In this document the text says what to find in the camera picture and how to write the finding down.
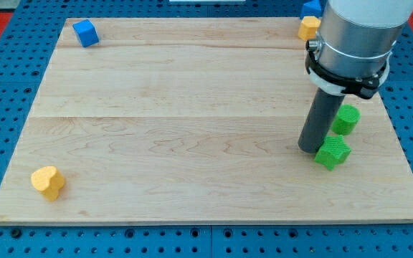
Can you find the green cylinder block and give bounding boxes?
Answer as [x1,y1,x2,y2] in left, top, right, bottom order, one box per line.
[331,105,361,135]

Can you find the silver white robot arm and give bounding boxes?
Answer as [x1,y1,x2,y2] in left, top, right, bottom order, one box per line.
[305,0,413,101]

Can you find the blue block at top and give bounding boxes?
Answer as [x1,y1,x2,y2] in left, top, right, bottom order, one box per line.
[300,0,323,19]

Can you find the yellow heart block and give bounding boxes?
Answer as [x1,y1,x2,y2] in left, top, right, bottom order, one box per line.
[31,166,66,201]

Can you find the yellow hexagon block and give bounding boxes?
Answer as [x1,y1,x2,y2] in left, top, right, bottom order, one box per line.
[298,16,321,41]

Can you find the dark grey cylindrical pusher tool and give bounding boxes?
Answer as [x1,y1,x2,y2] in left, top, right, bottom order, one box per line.
[298,88,344,153]

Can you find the light wooden board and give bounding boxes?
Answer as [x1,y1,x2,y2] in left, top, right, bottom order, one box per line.
[0,18,413,226]

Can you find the blue cube block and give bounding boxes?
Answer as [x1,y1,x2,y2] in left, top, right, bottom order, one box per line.
[72,19,99,47]

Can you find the green star block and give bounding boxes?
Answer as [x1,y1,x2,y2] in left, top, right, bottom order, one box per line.
[314,135,351,171]

